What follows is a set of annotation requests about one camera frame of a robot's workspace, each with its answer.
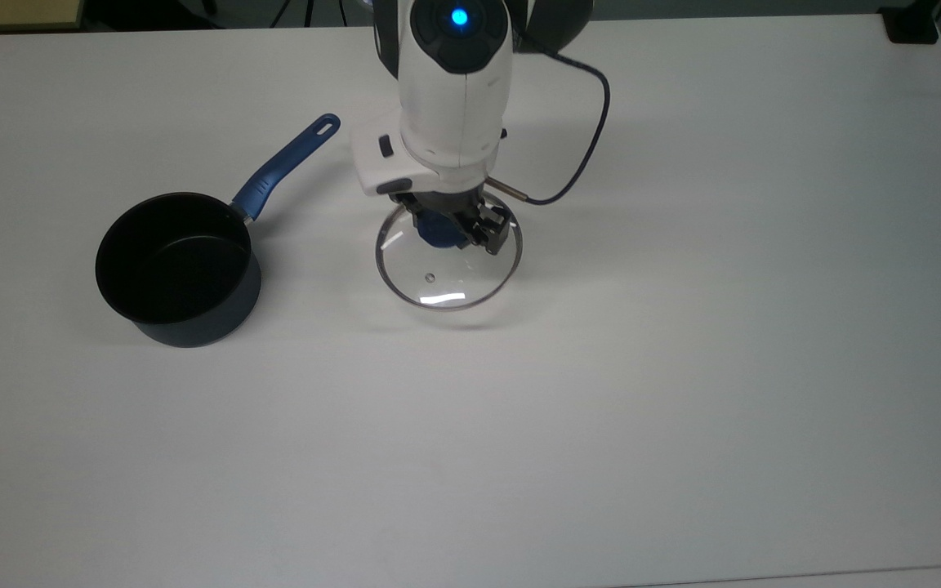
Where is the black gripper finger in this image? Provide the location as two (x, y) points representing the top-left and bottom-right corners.
(464, 203), (514, 256)
(408, 204), (440, 243)

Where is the blue saucepan with handle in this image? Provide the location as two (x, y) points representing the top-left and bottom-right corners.
(95, 114), (342, 350)

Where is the yellowish wooden board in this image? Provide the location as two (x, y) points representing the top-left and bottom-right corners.
(0, 0), (84, 33)

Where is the glass lid with blue knob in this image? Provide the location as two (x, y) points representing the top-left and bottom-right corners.
(375, 200), (524, 311)

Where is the black table clamp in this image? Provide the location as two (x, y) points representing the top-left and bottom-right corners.
(881, 0), (941, 45)

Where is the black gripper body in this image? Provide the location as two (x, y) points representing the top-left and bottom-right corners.
(393, 181), (512, 215)

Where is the dark gripper cable with connector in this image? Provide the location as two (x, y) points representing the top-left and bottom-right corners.
(487, 24), (612, 207)

